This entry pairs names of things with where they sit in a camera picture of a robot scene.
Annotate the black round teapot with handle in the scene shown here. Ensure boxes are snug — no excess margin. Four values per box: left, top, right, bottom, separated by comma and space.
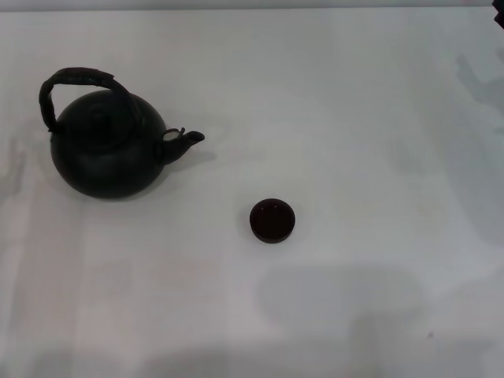
38, 66, 206, 200

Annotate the small dark brown teacup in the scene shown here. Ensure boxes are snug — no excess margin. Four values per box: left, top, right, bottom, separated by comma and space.
248, 197, 297, 244

